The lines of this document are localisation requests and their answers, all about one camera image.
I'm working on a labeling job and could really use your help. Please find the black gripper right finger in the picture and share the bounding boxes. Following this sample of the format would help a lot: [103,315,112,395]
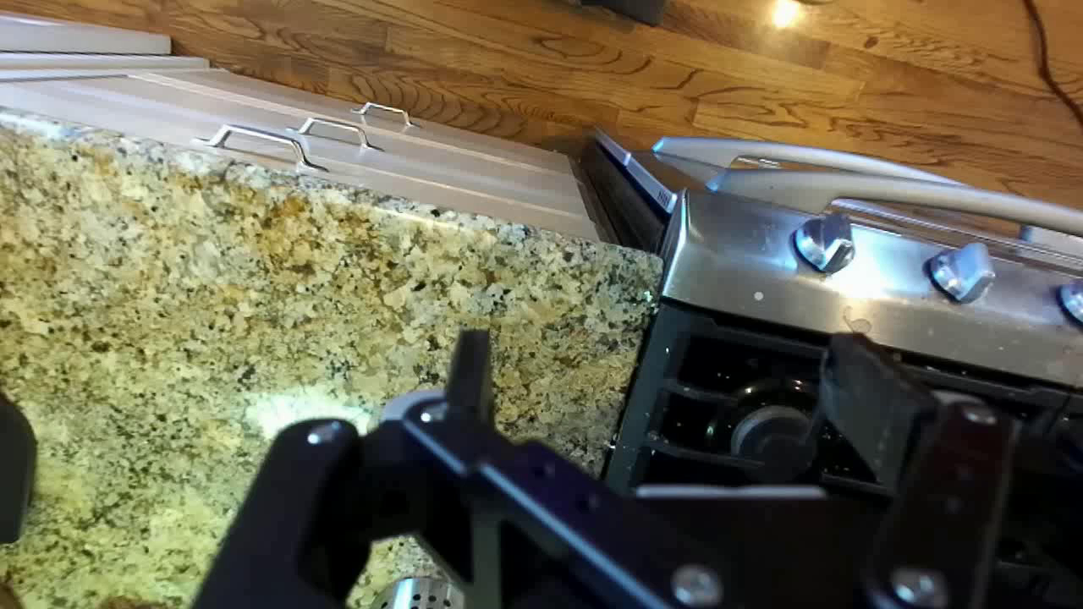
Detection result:
[818,334,937,488]

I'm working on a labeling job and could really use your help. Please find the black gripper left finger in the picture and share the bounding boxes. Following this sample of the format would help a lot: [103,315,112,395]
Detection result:
[445,328,494,422]

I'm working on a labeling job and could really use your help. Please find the silver stove knob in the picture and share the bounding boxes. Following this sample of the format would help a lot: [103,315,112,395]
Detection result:
[791,218,855,275]
[924,245,996,304]

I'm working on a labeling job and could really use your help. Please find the stainless steel stove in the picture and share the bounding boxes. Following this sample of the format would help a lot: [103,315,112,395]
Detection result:
[586,134,1083,490]

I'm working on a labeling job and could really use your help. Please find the white lower cabinet drawers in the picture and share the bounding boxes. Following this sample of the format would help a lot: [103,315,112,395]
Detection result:
[0,13,600,241]

